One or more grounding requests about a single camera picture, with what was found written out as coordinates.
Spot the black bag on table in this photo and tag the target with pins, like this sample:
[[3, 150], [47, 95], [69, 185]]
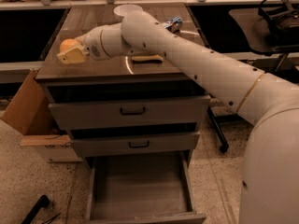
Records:
[[282, 22]]

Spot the black tool on floor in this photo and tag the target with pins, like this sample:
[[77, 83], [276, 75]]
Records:
[[42, 202]]

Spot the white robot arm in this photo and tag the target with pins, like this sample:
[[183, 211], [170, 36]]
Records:
[[270, 189]]

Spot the white ceramic bowl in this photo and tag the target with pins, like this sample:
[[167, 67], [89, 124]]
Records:
[[123, 10]]

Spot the crushed blue soda can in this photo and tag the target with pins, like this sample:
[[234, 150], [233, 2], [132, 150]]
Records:
[[173, 24]]

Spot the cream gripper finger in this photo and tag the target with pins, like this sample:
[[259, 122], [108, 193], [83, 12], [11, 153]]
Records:
[[74, 54]]

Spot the open grey bottom drawer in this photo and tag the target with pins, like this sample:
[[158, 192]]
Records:
[[151, 188]]

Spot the yellow sponge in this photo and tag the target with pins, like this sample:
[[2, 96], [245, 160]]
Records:
[[147, 59]]

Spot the grey middle drawer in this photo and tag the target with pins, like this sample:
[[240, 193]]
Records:
[[136, 144]]

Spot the orange fruit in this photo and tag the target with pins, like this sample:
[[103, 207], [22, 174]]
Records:
[[69, 44]]

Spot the grey top drawer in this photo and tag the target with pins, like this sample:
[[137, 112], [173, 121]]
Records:
[[127, 113]]

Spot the brown cardboard box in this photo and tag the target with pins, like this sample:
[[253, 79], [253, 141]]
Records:
[[28, 113]]

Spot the grey drawer cabinet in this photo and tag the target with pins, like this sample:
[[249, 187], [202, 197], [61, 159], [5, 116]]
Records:
[[118, 78]]

